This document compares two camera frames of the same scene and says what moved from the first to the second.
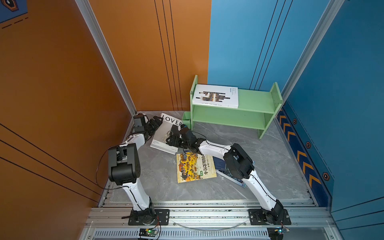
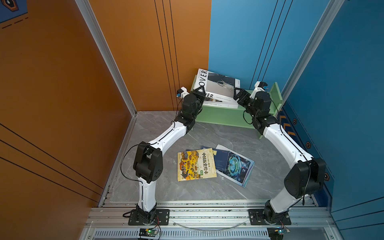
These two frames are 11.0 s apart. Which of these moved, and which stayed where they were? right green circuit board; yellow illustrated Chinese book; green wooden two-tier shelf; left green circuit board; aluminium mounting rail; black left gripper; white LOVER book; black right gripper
Moved: white LOVER book; black right gripper; black left gripper
Stayed: right green circuit board; green wooden two-tier shelf; left green circuit board; aluminium mounting rail; yellow illustrated Chinese book
